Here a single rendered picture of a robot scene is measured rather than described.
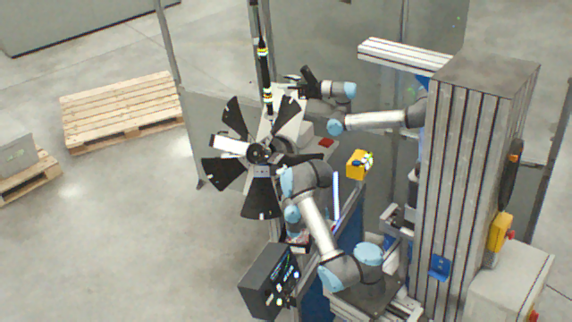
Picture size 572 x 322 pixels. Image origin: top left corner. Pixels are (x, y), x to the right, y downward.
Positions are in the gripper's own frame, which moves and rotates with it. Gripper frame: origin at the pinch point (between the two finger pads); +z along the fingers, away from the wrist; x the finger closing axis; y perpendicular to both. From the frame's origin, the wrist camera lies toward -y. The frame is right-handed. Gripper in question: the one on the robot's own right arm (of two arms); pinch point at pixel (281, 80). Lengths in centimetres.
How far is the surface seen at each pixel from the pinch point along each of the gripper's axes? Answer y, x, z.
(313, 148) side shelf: 80, 53, 4
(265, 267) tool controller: 41, -77, -16
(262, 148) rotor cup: 41.1, -2.2, 14.2
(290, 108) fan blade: 24.7, 14.0, 2.6
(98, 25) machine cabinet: 157, 368, 416
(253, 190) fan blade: 60, -14, 17
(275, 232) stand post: 118, 10, 19
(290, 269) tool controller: 49, -69, -23
